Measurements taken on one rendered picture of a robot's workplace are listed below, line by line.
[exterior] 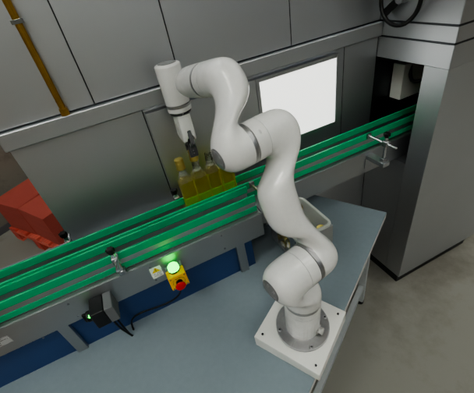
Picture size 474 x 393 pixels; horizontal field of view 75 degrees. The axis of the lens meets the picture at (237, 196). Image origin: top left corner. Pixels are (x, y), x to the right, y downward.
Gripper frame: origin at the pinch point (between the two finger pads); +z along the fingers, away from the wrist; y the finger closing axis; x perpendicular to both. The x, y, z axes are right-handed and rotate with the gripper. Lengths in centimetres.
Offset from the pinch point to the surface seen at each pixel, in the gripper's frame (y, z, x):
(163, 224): 6.5, 23.2, -20.5
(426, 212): 21, 75, 114
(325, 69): -13, -8, 71
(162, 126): -11.9, -7.5, -6.4
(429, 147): 21, 30, 104
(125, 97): -12.9, -21.6, -15.6
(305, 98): -13, 2, 60
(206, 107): -12.1, -9.3, 12.6
